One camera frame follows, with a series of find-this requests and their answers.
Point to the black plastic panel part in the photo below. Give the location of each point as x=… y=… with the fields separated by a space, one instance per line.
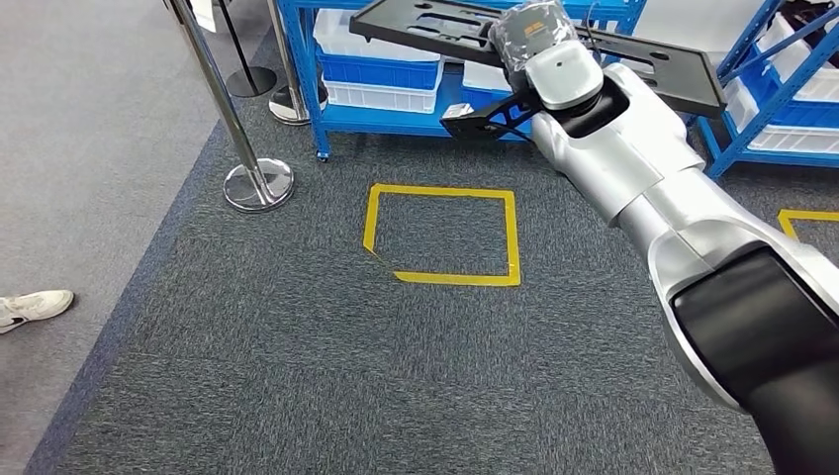
x=681 y=85

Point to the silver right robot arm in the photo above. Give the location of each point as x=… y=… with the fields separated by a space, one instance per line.
x=655 y=177

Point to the blue metal shelf rack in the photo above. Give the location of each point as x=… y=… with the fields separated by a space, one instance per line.
x=307 y=78

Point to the blue wheeled shelf cart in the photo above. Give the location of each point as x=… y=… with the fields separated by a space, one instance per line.
x=727 y=159

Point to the white plastic bin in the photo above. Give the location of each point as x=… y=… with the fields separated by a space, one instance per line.
x=380 y=98
x=482 y=75
x=367 y=39
x=800 y=141
x=819 y=82

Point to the person's white shoe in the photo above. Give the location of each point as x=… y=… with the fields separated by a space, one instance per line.
x=36 y=307

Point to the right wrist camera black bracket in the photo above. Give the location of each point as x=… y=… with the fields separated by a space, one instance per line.
x=472 y=124

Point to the black stanchion post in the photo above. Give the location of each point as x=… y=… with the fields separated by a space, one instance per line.
x=252 y=82

